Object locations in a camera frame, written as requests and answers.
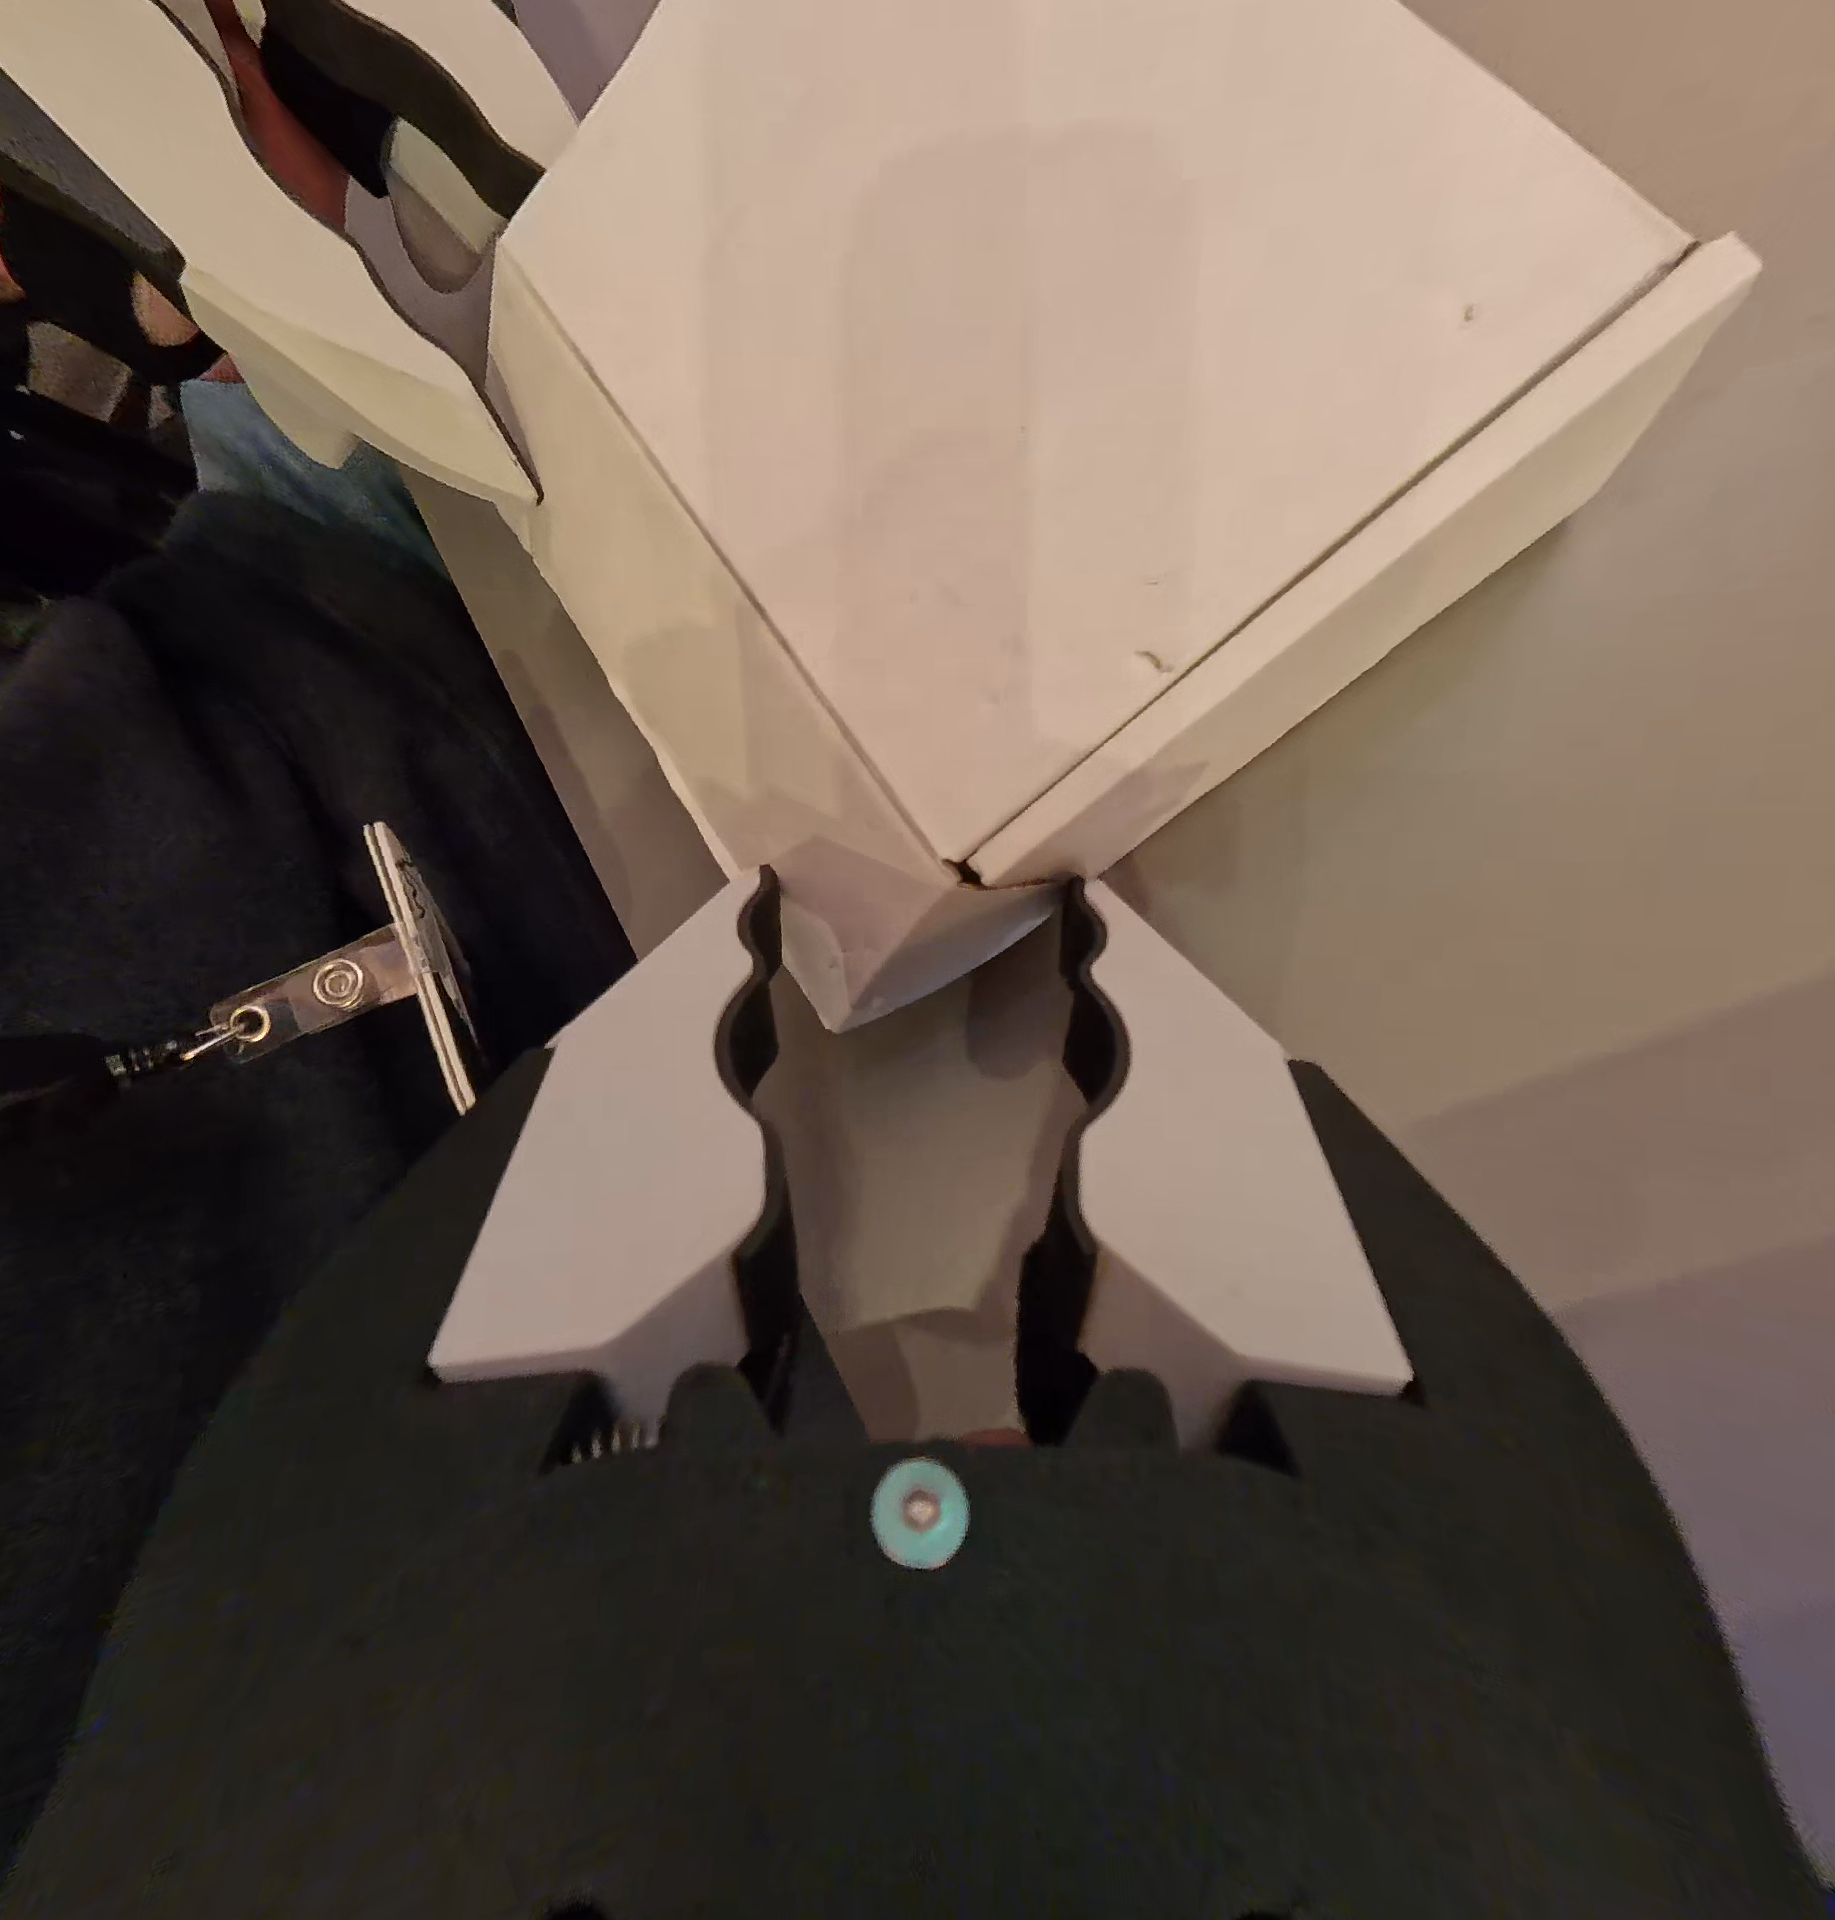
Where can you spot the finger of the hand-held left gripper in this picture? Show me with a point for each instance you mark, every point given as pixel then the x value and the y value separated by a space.
pixel 519 76
pixel 301 330

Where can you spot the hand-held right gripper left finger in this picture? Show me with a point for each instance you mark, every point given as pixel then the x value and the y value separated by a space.
pixel 617 1202

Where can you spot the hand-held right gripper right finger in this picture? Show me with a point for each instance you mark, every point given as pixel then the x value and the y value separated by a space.
pixel 1231 1215

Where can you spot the white cardboard box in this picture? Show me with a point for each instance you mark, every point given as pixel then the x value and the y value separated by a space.
pixel 1082 450

